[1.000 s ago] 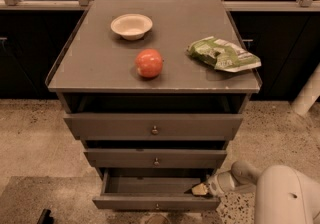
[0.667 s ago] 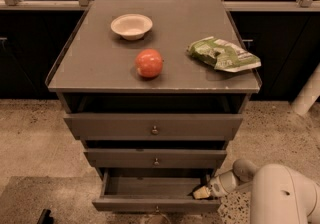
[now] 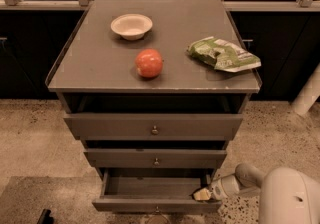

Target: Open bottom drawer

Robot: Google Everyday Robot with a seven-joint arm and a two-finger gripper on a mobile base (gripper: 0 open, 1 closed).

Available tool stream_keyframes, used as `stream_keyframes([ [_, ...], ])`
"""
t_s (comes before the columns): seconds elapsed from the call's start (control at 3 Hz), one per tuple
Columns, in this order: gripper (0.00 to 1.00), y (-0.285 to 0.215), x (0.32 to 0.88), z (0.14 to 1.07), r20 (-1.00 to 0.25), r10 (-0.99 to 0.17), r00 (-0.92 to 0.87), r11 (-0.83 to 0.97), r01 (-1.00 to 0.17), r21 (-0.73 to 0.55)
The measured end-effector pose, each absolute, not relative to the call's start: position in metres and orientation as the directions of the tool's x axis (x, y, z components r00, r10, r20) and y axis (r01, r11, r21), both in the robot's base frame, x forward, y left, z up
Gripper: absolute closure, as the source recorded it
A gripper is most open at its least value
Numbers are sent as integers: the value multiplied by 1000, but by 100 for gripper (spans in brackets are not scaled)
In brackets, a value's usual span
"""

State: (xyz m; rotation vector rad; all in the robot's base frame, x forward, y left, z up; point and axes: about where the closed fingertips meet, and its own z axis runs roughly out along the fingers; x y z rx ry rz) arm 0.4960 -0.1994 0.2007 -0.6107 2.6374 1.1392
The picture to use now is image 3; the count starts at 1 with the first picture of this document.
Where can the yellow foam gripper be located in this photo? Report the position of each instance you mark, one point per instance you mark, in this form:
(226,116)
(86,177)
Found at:
(217,190)

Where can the grey bottom drawer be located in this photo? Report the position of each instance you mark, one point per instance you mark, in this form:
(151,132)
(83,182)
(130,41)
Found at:
(140,190)

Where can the grey drawer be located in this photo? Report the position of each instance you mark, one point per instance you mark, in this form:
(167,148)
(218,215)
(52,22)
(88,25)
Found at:
(153,127)
(155,158)
(140,190)

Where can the round robot base part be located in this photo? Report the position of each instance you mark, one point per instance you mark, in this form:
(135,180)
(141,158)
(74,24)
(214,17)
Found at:
(158,219)

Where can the grey middle drawer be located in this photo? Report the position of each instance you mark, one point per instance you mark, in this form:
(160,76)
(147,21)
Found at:
(155,158)

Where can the grey drawer cabinet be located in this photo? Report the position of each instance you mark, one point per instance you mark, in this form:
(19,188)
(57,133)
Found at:
(97,72)

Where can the grey top drawer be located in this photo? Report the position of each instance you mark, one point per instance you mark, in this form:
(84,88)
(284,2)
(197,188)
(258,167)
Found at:
(153,127)

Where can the green chip bag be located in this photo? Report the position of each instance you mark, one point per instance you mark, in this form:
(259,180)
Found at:
(223,55)

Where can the red apple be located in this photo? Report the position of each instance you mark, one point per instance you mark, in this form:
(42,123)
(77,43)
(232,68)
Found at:
(149,63)

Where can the black object on floor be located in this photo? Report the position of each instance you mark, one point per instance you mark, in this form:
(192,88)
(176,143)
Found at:
(45,217)

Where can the white paper bowl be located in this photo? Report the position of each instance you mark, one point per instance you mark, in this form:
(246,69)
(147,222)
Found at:
(131,26)

